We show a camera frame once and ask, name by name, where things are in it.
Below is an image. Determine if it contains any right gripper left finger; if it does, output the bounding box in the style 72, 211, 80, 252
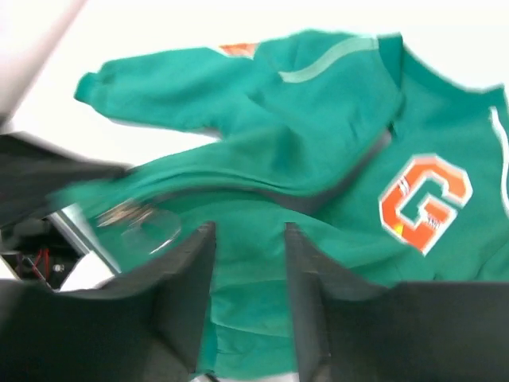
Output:
1, 222, 216, 381

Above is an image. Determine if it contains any green jacket with white lining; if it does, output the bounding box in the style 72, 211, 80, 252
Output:
54, 30, 508, 380

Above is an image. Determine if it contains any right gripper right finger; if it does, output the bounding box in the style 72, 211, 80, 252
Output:
285, 223, 508, 381

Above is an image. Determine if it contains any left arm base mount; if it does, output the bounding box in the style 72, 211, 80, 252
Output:
1, 211, 119, 292

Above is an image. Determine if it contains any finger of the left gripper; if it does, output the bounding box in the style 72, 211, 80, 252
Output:
1, 134, 128, 227

